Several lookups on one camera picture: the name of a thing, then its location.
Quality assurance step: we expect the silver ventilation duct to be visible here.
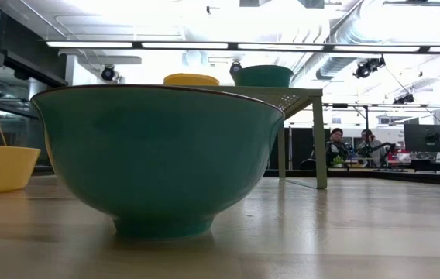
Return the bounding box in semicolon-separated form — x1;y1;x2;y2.
289;0;440;81

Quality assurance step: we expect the green perforated metal shelf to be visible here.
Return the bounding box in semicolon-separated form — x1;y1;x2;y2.
188;84;328;190

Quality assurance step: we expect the black partition screen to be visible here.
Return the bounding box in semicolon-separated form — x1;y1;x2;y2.
268;127;328;171

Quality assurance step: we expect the person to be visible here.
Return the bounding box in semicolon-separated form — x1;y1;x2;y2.
325;127;351;168
357;129;387;168

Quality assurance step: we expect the black computer monitor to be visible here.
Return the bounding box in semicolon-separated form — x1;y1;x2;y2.
404;123;440;153

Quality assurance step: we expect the teal floral ceramic bowl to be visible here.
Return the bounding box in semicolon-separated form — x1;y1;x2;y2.
29;84;286;240
230;64;294;88

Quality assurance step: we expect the overhead LED light bar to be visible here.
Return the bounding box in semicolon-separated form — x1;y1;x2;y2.
45;40;440;54

